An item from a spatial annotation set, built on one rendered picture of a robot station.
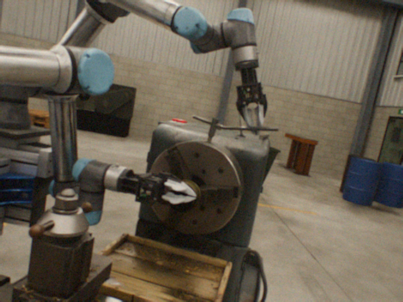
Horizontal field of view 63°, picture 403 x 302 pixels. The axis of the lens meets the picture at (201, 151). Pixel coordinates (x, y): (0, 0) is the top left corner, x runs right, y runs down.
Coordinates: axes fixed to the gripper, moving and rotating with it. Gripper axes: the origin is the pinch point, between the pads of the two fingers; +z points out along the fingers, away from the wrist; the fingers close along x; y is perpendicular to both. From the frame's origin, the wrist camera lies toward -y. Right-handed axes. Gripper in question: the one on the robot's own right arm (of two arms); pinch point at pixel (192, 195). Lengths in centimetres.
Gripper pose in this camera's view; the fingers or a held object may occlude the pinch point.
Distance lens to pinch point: 93.7
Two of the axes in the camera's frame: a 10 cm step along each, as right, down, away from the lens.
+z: 9.5, 2.1, -2.2
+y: -2.4, 0.9, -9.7
